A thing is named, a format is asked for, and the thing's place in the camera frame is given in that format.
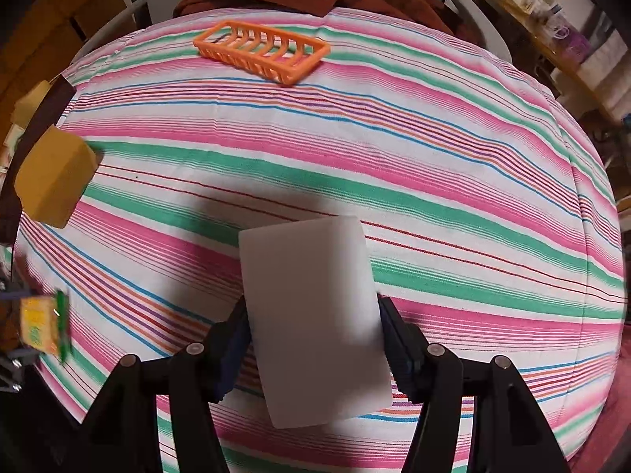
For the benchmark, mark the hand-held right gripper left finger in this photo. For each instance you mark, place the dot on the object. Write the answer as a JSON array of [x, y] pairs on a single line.
[[231, 354]]

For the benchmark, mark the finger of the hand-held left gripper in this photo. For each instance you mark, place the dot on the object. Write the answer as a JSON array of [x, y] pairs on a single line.
[[19, 354], [11, 295]]

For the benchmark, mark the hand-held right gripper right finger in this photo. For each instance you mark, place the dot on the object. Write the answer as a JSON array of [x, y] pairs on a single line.
[[402, 354]]

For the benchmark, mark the small cream green box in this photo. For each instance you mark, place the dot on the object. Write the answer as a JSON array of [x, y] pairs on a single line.
[[39, 325]]

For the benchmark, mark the white foam block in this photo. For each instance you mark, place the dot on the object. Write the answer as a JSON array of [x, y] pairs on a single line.
[[310, 315]]

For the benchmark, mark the yellow sponge block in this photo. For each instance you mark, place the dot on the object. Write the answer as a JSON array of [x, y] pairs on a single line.
[[32, 103], [54, 177]]

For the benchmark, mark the gold metal tin container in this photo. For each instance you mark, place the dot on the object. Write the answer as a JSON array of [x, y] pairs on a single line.
[[63, 96]]

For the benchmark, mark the orange plastic basket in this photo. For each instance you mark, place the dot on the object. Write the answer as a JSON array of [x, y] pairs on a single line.
[[288, 75]]

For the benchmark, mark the wooden wardrobe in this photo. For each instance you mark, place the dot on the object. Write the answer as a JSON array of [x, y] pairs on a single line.
[[74, 15]]

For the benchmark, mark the white quilted curtain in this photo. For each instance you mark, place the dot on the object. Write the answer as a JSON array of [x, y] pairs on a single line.
[[606, 74]]

